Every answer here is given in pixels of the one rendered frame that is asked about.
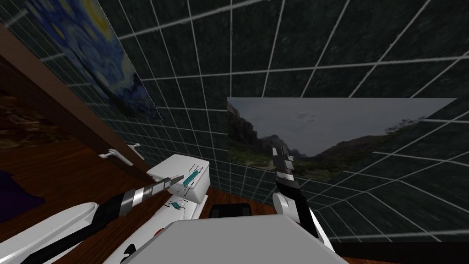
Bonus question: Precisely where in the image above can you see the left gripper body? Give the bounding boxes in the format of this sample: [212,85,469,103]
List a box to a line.
[152,178,173,195]

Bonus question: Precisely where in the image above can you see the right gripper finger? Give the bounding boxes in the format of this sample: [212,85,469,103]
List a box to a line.
[272,145,289,160]

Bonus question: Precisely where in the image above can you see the mountain landscape picture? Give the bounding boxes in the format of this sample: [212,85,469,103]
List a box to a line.
[227,97,458,183]

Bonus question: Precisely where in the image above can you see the white toilet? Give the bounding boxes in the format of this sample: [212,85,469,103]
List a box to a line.
[104,154,212,264]

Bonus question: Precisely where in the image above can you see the blue starry night painting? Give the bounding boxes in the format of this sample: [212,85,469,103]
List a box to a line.
[22,0,163,121]

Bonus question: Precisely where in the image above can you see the white towel rail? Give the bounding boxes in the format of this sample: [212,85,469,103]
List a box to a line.
[98,143,144,167]

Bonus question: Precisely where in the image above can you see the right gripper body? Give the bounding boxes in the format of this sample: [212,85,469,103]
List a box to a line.
[274,155,296,181]

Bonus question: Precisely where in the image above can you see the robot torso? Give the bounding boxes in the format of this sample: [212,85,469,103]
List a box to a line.
[122,203,349,264]

